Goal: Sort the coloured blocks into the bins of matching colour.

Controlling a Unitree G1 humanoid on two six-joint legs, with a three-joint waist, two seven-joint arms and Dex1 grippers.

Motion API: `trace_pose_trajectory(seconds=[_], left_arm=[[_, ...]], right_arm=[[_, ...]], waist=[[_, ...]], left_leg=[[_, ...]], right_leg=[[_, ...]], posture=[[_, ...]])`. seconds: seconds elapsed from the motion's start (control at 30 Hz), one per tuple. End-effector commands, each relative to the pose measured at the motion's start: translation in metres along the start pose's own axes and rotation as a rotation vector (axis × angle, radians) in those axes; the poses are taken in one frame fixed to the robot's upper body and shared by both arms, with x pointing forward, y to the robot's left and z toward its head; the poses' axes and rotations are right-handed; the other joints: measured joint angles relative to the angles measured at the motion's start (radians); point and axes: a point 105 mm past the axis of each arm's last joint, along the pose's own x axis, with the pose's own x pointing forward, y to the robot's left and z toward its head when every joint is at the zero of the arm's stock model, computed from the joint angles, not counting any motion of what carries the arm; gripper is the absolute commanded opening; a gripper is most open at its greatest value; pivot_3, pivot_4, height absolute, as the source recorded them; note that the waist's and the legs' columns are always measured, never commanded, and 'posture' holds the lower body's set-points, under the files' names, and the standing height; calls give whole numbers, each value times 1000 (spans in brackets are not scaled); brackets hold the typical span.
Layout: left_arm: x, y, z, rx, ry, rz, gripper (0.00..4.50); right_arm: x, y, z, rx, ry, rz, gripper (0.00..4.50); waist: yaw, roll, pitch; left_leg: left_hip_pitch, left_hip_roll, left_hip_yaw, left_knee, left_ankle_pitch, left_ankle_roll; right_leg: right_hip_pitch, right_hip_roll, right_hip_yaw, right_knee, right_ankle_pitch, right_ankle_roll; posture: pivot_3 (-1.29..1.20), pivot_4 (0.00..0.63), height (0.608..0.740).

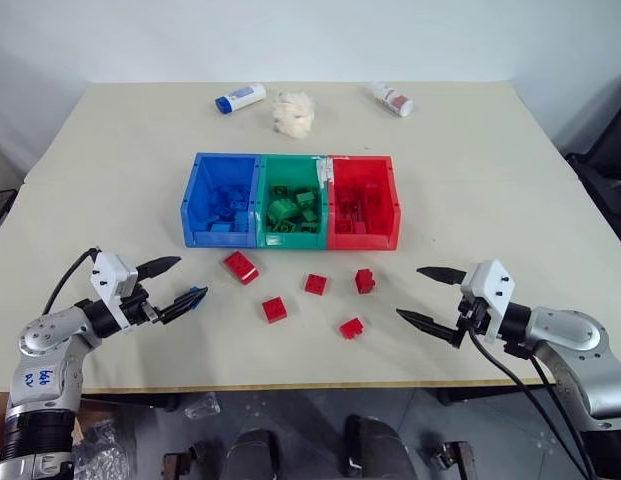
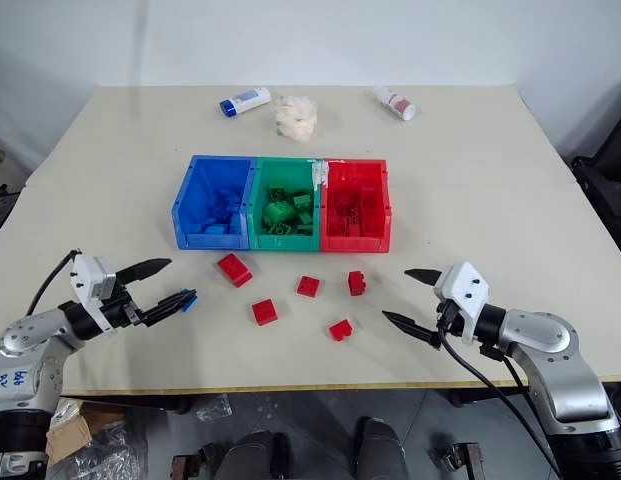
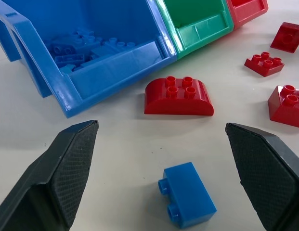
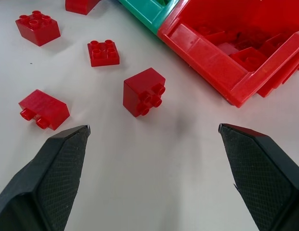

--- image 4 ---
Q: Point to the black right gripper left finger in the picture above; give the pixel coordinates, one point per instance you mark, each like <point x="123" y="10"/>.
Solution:
<point x="50" y="178"/>

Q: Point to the green plastic storage bin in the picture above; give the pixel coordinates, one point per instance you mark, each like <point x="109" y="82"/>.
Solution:
<point x="149" y="12"/>

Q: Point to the red plastic storage bin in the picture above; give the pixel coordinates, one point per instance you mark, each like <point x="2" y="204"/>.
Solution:
<point x="216" y="57"/>

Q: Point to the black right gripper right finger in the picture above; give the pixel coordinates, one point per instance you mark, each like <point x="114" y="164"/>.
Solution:
<point x="262" y="178"/>

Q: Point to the red toy building block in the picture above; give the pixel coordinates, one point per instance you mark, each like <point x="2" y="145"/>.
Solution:
<point x="144" y="92"/>
<point x="103" y="53"/>
<point x="38" y="28"/>
<point x="80" y="6"/>
<point x="44" y="109"/>
<point x="248" y="59"/>
<point x="272" y="44"/>
<point x="213" y="32"/>

